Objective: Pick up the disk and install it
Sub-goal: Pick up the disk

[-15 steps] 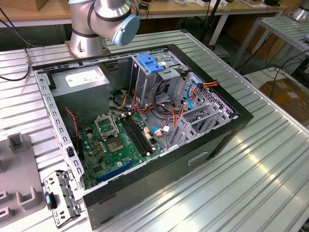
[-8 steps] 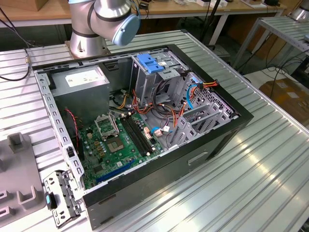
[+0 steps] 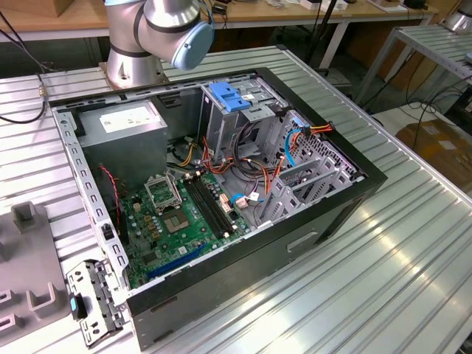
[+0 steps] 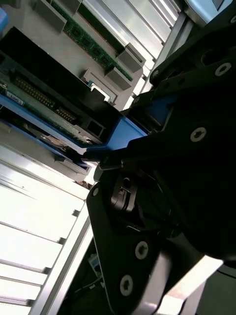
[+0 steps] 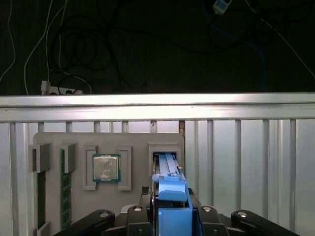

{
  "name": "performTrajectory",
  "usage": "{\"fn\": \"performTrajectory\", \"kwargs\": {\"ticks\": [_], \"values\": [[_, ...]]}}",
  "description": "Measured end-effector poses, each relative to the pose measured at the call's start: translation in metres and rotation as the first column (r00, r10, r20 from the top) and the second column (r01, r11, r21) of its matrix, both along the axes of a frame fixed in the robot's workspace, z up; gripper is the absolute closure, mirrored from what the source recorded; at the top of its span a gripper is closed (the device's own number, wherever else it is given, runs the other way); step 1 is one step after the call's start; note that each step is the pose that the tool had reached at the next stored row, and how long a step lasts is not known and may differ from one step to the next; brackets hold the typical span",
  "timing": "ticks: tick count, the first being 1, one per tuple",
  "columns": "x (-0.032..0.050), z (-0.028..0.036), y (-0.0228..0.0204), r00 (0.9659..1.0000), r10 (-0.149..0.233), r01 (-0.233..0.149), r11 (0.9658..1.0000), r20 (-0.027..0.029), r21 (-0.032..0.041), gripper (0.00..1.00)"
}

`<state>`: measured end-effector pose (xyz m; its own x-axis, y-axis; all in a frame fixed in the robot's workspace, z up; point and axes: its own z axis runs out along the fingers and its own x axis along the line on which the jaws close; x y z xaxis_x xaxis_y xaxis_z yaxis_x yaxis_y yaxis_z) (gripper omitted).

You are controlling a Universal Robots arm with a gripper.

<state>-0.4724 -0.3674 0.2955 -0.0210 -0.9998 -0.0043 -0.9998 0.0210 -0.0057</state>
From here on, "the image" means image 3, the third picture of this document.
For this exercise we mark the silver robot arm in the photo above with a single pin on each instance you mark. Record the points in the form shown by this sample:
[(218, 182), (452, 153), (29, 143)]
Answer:
[(166, 26)]

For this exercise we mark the grey metal disk bay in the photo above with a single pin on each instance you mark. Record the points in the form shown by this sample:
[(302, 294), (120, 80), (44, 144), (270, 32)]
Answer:
[(344, 177)]

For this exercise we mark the black RAM slot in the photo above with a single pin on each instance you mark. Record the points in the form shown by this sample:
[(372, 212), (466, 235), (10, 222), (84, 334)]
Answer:
[(204, 206), (217, 206), (208, 206), (212, 206)]

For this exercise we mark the grey metal drive cage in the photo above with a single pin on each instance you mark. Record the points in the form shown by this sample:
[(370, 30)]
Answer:
[(221, 129)]

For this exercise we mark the CPU socket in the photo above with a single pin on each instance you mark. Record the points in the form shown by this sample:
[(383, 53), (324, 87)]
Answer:
[(176, 223)]

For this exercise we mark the blue plastic drive latch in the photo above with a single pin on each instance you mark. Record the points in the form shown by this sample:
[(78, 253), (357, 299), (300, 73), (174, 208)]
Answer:
[(228, 97)]

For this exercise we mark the green motherboard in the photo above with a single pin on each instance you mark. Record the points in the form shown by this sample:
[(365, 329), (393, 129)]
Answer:
[(184, 241)]

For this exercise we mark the black PC case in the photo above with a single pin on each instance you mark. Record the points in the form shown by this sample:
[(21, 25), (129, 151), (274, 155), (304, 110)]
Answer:
[(239, 280)]

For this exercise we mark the blue expansion slot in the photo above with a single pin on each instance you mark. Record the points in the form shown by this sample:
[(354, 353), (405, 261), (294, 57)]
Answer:
[(173, 263)]

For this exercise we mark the grey power supply unit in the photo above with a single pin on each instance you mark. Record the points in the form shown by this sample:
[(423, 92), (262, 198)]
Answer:
[(125, 147)]

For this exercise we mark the brown square mounting plate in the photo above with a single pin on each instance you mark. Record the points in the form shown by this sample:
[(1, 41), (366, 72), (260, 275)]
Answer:
[(164, 77)]

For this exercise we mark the black case fan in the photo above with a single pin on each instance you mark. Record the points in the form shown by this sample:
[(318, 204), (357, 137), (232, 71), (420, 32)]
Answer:
[(108, 199)]

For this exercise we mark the large brown cardboard box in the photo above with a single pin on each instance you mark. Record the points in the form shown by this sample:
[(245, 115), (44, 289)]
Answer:
[(439, 147)]

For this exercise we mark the black latch teal tab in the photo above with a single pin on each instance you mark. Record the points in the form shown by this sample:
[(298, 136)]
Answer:
[(73, 305)]

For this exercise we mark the grey parts rack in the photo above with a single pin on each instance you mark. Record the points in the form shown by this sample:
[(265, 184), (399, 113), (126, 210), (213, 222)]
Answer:
[(33, 258)]

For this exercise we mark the metal slat side table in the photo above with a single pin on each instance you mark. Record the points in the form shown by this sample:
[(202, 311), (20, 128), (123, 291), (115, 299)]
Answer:
[(431, 40)]

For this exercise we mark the metal card retainer bracket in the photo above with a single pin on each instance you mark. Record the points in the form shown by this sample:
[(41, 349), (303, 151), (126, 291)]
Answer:
[(97, 291)]

